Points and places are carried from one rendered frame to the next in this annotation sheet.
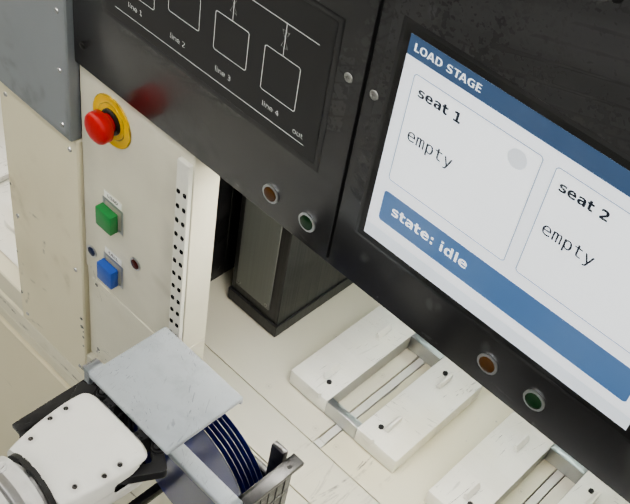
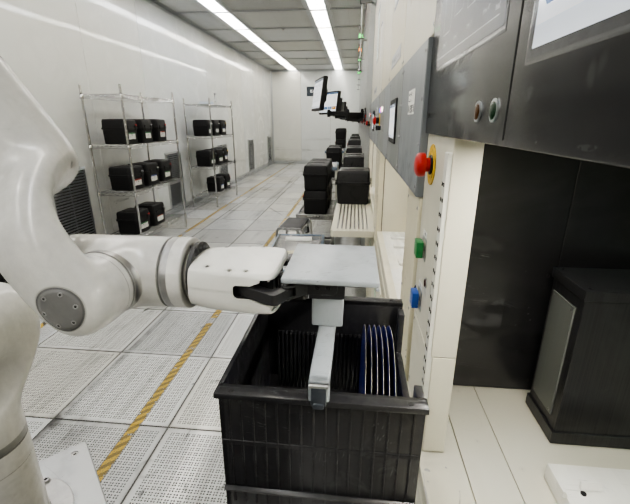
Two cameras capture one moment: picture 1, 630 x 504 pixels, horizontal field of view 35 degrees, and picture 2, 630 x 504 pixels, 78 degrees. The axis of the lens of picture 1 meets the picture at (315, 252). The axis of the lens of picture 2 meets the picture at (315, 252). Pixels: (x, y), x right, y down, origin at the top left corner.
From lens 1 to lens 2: 0.80 m
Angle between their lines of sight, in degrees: 56
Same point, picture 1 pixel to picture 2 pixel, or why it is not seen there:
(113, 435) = (265, 261)
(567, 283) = not seen: outside the picture
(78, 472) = (219, 262)
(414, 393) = not seen: outside the picture
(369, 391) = not seen: outside the picture
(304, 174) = (498, 50)
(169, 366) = (349, 256)
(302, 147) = (499, 16)
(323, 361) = (586, 476)
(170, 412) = (315, 268)
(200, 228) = (456, 226)
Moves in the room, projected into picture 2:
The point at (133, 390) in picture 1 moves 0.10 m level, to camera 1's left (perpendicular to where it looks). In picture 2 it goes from (309, 254) to (274, 234)
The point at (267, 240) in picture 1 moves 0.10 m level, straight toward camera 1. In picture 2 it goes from (558, 341) to (528, 360)
